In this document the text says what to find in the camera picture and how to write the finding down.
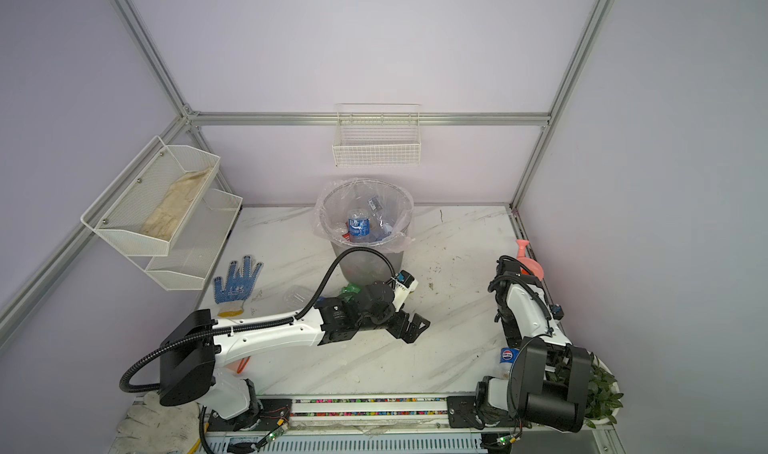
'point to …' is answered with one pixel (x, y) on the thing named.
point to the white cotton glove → (157, 428)
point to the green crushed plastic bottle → (348, 291)
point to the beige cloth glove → (163, 219)
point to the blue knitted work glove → (240, 287)
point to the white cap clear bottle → (379, 228)
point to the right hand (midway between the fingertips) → (512, 325)
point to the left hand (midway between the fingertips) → (415, 316)
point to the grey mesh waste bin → (368, 269)
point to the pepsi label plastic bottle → (507, 357)
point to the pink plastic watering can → (532, 265)
